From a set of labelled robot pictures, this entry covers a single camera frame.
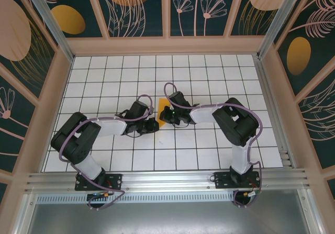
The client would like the grey metal panel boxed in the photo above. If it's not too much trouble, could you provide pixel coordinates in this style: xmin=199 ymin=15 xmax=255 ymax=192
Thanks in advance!
xmin=15 ymin=202 xmax=322 ymax=234

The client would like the slotted grey cable tray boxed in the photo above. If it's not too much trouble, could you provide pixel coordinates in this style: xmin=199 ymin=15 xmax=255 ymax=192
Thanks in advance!
xmin=36 ymin=194 xmax=236 ymax=204

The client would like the white grid mat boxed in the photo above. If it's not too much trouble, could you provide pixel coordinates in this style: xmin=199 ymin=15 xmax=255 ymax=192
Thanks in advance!
xmin=39 ymin=55 xmax=285 ymax=172

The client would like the orange cloth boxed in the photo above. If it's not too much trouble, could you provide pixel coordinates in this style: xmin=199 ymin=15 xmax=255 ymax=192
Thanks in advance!
xmin=154 ymin=97 xmax=171 ymax=128

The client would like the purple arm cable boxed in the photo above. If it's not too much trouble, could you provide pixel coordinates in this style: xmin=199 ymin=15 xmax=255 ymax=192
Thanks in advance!
xmin=163 ymin=82 xmax=264 ymax=209
xmin=58 ymin=94 xmax=155 ymax=211

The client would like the long aluminium mounting rail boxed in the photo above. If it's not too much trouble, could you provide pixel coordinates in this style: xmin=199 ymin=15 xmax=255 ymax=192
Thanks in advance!
xmin=25 ymin=168 xmax=312 ymax=193

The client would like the small controller board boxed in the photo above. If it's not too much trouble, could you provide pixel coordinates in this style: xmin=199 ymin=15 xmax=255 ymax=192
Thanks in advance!
xmin=242 ymin=189 xmax=262 ymax=200
xmin=87 ymin=191 xmax=115 ymax=201

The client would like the aluminium side rail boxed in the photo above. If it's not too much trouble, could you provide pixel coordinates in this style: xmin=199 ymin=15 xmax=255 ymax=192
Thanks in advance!
xmin=253 ymin=55 xmax=298 ymax=170

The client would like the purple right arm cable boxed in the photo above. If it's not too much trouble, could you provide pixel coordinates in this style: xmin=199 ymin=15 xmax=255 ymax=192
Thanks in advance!
xmin=163 ymin=82 xmax=264 ymax=209

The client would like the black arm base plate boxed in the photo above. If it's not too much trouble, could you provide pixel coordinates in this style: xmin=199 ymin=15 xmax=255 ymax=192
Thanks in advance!
xmin=74 ymin=173 xmax=124 ymax=192
xmin=214 ymin=171 xmax=262 ymax=190

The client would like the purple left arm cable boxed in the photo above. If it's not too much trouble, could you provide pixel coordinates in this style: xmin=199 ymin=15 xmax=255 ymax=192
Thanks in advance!
xmin=58 ymin=94 xmax=155 ymax=211

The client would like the aluminium frame post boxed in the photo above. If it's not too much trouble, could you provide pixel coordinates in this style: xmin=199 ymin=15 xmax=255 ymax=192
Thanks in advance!
xmin=20 ymin=0 xmax=75 ymax=62
xmin=257 ymin=0 xmax=309 ymax=60

